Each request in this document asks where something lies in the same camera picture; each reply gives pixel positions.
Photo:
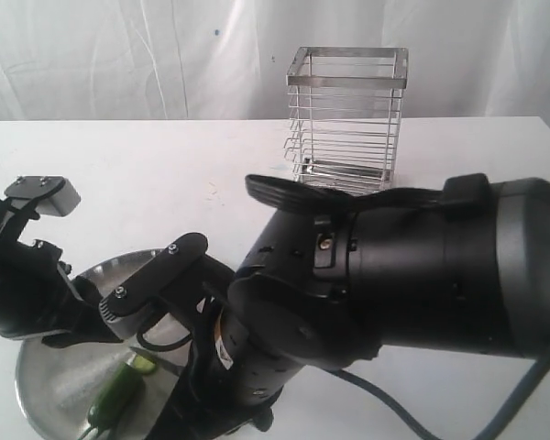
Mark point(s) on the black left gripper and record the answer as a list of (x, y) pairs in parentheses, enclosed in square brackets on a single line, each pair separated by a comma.
[(36, 296)]

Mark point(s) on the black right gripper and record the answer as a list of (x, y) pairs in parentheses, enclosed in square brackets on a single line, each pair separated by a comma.
[(230, 379)]

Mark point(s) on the black handled knife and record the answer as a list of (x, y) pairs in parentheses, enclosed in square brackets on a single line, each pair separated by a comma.
[(174, 369)]

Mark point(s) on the green chili pepper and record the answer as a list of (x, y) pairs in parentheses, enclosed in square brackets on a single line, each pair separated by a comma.
[(112, 400)]

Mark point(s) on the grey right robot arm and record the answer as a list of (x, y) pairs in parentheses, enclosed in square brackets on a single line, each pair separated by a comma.
[(335, 277)]

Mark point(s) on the round stainless steel plate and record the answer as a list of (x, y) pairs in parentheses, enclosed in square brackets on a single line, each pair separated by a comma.
[(56, 387)]

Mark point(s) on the white backdrop curtain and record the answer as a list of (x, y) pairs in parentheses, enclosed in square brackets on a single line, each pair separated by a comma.
[(73, 60)]

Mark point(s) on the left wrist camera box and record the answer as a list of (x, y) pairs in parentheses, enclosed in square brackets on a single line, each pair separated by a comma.
[(50, 195)]

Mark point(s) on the wire metal utensil holder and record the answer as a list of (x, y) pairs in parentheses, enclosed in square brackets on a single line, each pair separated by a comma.
[(345, 116)]

